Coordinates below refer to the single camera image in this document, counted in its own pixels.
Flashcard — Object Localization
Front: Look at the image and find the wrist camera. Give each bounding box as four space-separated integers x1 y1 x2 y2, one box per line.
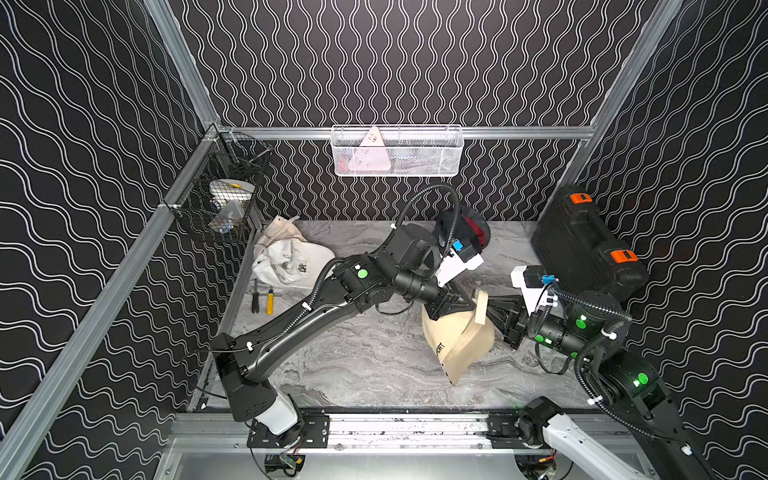
435 239 484 287
510 265 558 316

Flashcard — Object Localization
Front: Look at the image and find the black tool case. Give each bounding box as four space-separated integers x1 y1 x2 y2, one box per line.
531 185 649 305

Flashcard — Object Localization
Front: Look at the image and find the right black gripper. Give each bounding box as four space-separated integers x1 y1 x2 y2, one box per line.
476 293 597 369

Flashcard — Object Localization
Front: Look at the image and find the black wire basket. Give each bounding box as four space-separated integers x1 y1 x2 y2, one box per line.
170 131 275 244

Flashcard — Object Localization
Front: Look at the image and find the aluminium back crossbar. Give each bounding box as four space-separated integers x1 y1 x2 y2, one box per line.
220 125 596 141

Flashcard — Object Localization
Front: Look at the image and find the aluminium frame post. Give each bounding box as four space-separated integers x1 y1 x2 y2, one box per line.
541 0 683 217
144 0 221 127

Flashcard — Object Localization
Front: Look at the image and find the grey and red cap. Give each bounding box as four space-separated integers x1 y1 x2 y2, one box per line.
455 205 491 252

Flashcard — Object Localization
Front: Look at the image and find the pink triangle card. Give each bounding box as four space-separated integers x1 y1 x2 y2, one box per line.
348 126 392 175

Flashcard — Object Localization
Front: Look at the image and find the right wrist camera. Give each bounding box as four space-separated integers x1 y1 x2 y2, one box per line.
510 265 558 316

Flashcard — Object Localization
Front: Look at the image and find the aluminium frame post right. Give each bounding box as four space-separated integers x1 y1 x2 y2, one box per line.
541 0 683 217

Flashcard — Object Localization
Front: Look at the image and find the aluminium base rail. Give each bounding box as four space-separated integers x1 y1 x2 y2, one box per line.
247 409 550 453

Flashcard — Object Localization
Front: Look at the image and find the white cap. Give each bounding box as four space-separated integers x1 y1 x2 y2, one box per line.
253 239 335 289

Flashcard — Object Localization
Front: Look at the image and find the dark navy cap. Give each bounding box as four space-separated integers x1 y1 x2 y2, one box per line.
432 210 465 247

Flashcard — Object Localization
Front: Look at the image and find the aluminium left side rail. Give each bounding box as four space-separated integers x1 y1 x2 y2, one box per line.
1 124 219 479

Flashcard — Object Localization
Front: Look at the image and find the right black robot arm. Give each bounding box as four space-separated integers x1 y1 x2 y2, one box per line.
487 283 714 479

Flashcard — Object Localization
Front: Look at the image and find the tan cap with logo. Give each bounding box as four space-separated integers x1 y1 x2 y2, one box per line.
421 290 495 386

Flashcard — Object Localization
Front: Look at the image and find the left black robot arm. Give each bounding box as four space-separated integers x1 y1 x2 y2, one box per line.
211 183 465 435

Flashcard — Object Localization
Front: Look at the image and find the cream cap with text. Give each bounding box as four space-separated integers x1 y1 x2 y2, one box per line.
255 215 306 247

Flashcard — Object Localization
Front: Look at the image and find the aluminium frame post left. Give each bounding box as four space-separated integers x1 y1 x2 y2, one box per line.
144 0 221 127

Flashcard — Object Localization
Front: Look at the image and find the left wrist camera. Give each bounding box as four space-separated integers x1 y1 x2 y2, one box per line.
435 239 484 287

